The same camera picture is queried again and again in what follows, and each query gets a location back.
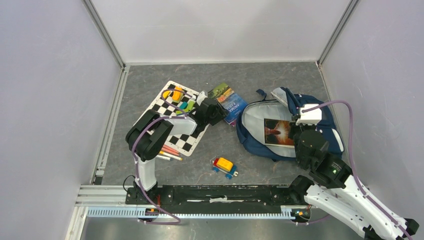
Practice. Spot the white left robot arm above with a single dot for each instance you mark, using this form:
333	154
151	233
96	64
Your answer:
148	135

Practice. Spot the blue cover book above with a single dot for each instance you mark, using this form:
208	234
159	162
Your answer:
229	99

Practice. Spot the teal toy block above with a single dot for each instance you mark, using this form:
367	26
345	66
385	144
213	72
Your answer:
183	105

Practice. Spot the slotted cable duct rail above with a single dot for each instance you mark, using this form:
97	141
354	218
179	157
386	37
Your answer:
142	213

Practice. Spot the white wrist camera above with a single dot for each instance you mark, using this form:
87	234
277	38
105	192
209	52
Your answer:
312	117
201	97

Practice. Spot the yellow red toy car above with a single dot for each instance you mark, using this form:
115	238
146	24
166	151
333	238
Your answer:
225	166

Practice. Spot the navy blue student backpack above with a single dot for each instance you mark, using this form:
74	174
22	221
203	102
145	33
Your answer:
250	124

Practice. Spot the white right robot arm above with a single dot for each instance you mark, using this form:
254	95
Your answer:
332	187

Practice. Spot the red marker pen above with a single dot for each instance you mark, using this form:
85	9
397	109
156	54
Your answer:
170	150

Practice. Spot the yellow white marker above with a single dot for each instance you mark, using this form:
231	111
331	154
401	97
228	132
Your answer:
176	157

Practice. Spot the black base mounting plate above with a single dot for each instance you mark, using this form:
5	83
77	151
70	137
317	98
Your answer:
217	199

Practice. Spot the orange yellow toy block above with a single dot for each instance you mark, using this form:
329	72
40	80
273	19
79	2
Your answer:
177	95

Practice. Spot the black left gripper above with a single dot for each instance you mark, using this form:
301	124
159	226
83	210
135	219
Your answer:
221	113

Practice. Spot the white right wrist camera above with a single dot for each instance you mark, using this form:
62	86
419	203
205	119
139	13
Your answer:
312	117

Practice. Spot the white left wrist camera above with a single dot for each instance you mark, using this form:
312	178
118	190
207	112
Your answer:
201	97

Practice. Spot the dark Three Days book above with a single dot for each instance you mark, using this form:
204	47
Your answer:
276	133

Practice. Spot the blue cap white marker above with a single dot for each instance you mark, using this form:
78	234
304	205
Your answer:
163	157

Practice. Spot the green toy block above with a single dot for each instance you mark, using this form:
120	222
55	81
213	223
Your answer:
191	104

